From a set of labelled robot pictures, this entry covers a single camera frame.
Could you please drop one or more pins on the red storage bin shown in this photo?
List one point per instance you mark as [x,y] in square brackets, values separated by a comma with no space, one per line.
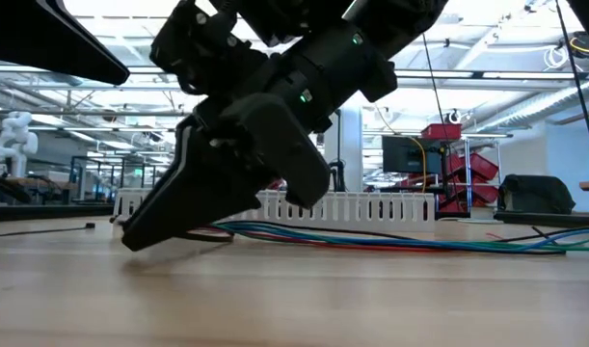
[482,193]
[482,166]

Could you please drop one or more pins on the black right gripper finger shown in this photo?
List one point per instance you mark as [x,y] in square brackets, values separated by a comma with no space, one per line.
[197,197]
[289,154]

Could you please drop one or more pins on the black background robot arm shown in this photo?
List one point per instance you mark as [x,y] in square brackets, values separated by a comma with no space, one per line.
[340,176]

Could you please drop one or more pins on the black metal rig frame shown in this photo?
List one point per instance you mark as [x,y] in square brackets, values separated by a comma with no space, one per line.
[339,144]

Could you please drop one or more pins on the red box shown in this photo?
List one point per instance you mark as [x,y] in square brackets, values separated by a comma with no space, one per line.
[441,131]

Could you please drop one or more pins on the dark background table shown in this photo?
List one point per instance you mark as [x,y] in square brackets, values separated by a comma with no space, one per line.
[43,212]
[540,219]

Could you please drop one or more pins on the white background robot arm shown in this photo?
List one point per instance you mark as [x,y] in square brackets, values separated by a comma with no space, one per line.
[15,140]

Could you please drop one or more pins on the black monitor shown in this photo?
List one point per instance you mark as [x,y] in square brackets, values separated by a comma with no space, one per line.
[405,154]

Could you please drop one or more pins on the metal shelf rack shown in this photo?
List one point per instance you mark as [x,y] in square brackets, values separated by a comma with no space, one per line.
[468,168]

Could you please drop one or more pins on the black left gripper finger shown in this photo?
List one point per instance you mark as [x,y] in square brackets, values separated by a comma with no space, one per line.
[43,38]

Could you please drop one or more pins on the white building column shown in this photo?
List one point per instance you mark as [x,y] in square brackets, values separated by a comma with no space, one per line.
[354,154]

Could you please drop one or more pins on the black metal workstation frame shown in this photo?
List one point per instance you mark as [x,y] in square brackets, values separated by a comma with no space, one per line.
[72,178]

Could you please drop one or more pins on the black bag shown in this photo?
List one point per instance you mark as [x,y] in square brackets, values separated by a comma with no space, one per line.
[535,195]

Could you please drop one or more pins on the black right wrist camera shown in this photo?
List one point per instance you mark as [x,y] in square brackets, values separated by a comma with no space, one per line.
[202,48]

